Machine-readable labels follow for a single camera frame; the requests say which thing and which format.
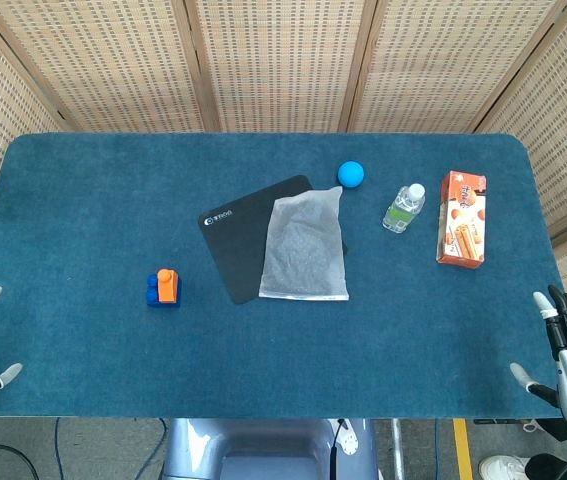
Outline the black mouse pad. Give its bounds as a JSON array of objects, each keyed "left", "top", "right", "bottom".
[{"left": 197, "top": 174, "right": 349, "bottom": 306}]

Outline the orange plastic block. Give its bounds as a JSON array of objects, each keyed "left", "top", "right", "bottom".
[{"left": 156, "top": 268, "right": 179, "bottom": 305}]

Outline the black torso cable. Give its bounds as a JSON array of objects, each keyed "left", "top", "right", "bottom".
[{"left": 329, "top": 418, "right": 347, "bottom": 480}]

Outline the blue plastic toy block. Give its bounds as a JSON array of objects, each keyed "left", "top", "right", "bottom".
[{"left": 144, "top": 272, "right": 183, "bottom": 310}]

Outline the orange snack box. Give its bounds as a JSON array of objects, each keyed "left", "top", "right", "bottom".
[{"left": 434, "top": 170, "right": 488, "bottom": 271}]

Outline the blue ball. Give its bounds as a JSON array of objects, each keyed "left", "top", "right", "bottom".
[{"left": 337, "top": 160, "right": 366, "bottom": 189}]

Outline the clear water bottle green label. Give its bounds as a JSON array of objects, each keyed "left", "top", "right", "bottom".
[{"left": 381, "top": 182, "right": 427, "bottom": 234}]

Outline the metal table leg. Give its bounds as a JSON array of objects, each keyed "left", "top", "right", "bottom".
[{"left": 390, "top": 418, "right": 405, "bottom": 480}]

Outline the woven wooden folding screen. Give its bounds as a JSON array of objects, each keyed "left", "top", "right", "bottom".
[{"left": 0, "top": 0, "right": 567, "bottom": 301}]

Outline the grey blue robot torso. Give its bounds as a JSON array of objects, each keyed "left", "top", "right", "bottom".
[{"left": 161, "top": 417, "right": 380, "bottom": 480}]

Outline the white shoe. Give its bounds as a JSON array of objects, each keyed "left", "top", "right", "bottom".
[{"left": 477, "top": 453, "right": 532, "bottom": 480}]

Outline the blue felt table cover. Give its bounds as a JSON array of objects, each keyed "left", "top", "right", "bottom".
[{"left": 0, "top": 132, "right": 567, "bottom": 419}]

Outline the translucent white plastic bag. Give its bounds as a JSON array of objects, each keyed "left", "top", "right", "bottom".
[{"left": 258, "top": 185, "right": 350, "bottom": 302}]

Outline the blue floor cable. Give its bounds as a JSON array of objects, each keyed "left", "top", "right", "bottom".
[{"left": 52, "top": 418, "right": 67, "bottom": 480}]

